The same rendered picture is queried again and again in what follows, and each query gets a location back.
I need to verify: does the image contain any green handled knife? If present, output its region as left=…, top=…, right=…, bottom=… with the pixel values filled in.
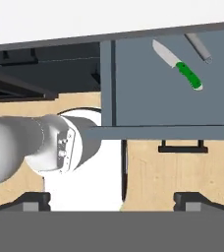
left=151, top=38, right=204, bottom=93

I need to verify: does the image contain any black cupboard door handle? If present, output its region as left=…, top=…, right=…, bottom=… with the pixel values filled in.
left=121, top=139, right=129, bottom=202

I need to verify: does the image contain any white rounded cylinder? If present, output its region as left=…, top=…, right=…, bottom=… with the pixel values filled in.
left=0, top=112, right=102, bottom=186

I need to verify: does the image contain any grey peeler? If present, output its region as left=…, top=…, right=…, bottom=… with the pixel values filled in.
left=184, top=32, right=213, bottom=65

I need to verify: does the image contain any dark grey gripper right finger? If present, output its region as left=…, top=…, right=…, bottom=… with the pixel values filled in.
left=173, top=192, right=224, bottom=213

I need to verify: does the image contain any light wood drawer front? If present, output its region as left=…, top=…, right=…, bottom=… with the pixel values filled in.
left=121, top=139, right=224, bottom=213

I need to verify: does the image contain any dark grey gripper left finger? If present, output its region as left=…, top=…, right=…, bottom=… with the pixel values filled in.
left=0, top=192, right=52, bottom=213

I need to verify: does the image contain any grey open drawer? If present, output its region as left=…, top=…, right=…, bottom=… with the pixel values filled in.
left=81, top=21, right=224, bottom=142

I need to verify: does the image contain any black drawer handle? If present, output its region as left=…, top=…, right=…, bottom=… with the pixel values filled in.
left=157, top=139, right=209, bottom=155

